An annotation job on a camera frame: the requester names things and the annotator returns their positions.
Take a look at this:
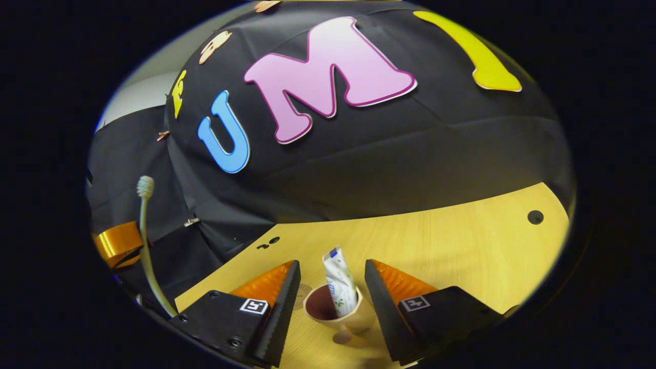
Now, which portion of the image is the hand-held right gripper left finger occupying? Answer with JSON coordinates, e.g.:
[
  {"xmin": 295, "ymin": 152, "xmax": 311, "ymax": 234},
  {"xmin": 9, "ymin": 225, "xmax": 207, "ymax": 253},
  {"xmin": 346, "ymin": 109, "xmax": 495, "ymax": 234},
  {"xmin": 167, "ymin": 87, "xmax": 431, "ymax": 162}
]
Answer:
[{"xmin": 172, "ymin": 260, "xmax": 301, "ymax": 368}]

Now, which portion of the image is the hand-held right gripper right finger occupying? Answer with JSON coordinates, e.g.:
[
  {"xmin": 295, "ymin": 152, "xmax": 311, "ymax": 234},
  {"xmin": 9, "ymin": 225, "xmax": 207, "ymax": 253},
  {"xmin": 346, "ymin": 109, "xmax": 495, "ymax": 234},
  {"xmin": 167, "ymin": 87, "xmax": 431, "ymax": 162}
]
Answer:
[{"xmin": 364, "ymin": 259, "xmax": 505, "ymax": 365}]

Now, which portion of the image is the beige cup with brown inside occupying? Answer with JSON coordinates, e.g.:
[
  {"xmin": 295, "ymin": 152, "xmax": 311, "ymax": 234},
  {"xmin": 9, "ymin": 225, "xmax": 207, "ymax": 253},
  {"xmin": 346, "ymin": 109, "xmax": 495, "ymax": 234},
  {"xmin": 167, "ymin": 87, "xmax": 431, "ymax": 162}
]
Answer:
[{"xmin": 303, "ymin": 285, "xmax": 377, "ymax": 345}]

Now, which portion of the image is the pale green toothbrush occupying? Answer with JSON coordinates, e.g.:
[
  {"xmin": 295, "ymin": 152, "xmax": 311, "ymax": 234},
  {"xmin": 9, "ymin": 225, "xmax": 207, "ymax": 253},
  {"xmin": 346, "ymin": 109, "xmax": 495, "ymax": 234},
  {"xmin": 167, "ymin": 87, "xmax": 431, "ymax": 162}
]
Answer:
[{"xmin": 136, "ymin": 176, "xmax": 178, "ymax": 318}]

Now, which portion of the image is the white toothpaste tube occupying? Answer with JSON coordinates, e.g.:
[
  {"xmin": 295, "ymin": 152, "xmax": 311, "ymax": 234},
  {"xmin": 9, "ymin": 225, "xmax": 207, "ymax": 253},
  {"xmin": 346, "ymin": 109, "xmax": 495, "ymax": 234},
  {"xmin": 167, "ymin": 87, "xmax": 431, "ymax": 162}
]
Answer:
[{"xmin": 322, "ymin": 247, "xmax": 358, "ymax": 318}]

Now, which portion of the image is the light wooden desktop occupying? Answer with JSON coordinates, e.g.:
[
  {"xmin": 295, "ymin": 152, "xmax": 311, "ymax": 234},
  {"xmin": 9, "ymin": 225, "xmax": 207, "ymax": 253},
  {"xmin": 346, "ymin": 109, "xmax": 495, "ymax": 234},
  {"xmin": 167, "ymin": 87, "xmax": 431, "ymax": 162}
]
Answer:
[{"xmin": 174, "ymin": 182, "xmax": 570, "ymax": 369}]

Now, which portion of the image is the black backdrop cloth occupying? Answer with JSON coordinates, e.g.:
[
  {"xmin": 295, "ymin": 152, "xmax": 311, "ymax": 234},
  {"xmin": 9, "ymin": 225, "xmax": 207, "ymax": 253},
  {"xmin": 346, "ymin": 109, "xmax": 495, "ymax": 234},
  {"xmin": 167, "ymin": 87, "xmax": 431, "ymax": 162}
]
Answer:
[{"xmin": 87, "ymin": 0, "xmax": 575, "ymax": 308}]

